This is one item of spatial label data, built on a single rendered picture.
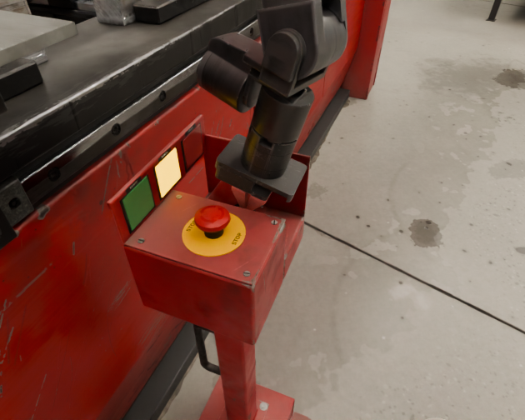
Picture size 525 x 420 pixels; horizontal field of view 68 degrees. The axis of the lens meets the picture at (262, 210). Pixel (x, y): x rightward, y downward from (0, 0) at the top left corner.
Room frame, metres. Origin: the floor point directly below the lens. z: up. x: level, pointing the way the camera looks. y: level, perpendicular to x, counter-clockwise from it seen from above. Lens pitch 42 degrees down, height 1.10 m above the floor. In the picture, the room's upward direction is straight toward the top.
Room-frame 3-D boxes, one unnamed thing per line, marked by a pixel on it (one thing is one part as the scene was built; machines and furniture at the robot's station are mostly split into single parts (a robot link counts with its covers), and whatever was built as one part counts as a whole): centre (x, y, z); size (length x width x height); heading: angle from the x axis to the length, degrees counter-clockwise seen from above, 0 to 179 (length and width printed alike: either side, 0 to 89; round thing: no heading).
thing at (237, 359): (0.36, 0.05, 0.39); 0.05 x 0.05 x 0.54; 69
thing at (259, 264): (0.36, 0.05, 0.75); 0.20 x 0.16 x 0.18; 159
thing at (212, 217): (0.32, 0.06, 0.79); 0.04 x 0.04 x 0.04
